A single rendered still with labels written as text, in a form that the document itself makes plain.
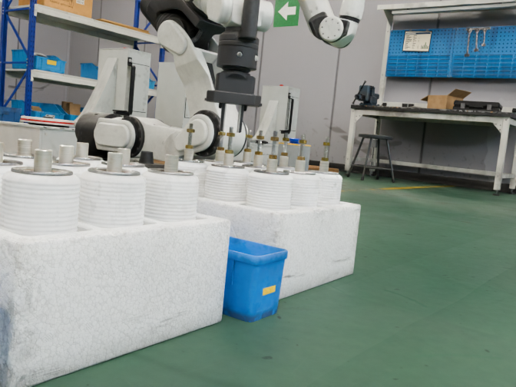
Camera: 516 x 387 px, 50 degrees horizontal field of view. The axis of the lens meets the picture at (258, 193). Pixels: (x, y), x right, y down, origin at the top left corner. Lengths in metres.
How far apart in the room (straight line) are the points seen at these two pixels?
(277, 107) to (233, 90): 3.86
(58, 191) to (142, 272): 0.17
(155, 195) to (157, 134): 0.98
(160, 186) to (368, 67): 6.07
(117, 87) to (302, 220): 2.69
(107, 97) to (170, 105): 0.59
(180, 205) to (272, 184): 0.29
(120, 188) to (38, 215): 0.13
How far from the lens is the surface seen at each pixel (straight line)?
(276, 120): 5.05
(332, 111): 7.01
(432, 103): 5.98
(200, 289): 0.91
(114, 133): 1.95
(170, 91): 4.11
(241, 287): 0.98
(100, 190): 0.80
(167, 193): 0.88
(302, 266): 1.19
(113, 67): 3.72
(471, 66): 6.29
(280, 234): 1.08
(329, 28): 1.78
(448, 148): 6.38
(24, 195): 0.73
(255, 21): 1.19
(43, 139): 3.25
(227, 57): 1.20
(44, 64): 6.37
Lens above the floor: 0.33
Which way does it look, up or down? 6 degrees down
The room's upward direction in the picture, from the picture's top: 6 degrees clockwise
